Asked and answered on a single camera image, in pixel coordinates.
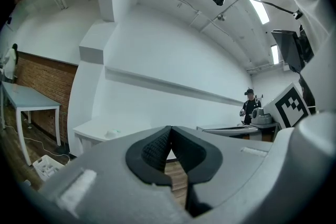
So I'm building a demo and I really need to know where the white floor cable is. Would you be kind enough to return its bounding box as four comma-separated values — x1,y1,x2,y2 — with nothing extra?
4,123,72,160

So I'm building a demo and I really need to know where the black head camera cable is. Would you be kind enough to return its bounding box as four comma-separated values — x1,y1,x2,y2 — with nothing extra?
246,0,304,20

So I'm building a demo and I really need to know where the short ceiling light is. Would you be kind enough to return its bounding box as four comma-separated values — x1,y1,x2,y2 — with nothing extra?
270,45,280,65

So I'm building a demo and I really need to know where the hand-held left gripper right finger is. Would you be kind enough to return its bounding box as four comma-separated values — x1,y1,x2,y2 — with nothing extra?
170,125,295,224

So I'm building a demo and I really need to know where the white plastic basket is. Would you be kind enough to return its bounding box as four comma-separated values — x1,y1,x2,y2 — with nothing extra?
32,154,66,182

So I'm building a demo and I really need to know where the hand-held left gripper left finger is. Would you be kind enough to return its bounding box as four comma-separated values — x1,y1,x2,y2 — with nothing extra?
39,125,193,224

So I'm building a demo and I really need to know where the long ceiling light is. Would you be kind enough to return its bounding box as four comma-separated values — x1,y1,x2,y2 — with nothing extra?
248,0,270,25

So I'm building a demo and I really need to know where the teal table with white frame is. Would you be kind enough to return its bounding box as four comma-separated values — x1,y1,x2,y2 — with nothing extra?
0,81,62,166

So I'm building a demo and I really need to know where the person's right forearm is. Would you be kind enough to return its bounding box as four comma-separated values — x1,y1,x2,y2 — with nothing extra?
298,73,317,115

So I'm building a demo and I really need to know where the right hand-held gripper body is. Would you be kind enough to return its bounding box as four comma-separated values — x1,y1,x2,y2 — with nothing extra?
251,82,312,131

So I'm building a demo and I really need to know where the white side desk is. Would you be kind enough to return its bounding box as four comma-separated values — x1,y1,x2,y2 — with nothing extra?
196,123,280,143

